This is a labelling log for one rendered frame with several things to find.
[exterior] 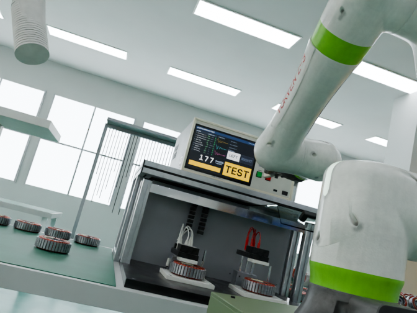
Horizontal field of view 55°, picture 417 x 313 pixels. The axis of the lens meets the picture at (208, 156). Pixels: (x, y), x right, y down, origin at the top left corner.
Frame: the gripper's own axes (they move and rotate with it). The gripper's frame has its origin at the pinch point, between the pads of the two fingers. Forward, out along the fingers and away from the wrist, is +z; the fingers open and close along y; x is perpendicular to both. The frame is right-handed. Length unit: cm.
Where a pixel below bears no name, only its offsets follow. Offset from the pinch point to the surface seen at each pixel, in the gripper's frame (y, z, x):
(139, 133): -39, 355, 72
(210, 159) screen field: -19.7, 9.6, 0.1
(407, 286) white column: 296, 273, -26
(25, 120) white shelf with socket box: -90, 37, -1
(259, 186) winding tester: 1.2, 9.7, -4.1
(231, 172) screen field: -10.6, 9.6, -2.0
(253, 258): 1.7, 1.2, -29.8
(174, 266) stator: -25.5, -5.5, -37.6
